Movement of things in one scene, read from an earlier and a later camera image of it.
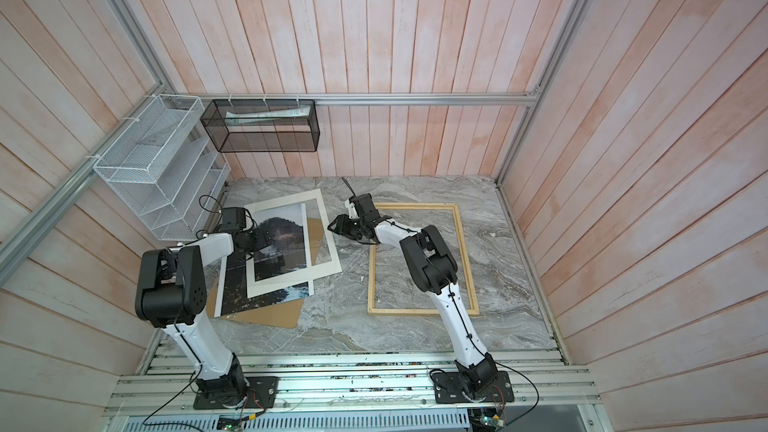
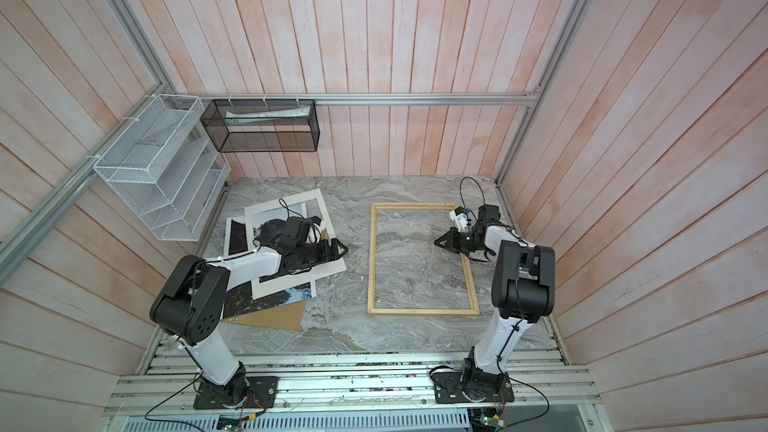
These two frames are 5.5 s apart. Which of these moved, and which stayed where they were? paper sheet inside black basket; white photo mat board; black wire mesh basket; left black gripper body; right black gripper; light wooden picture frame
Moved: right black gripper; left black gripper body
Stayed: white photo mat board; paper sheet inside black basket; light wooden picture frame; black wire mesh basket
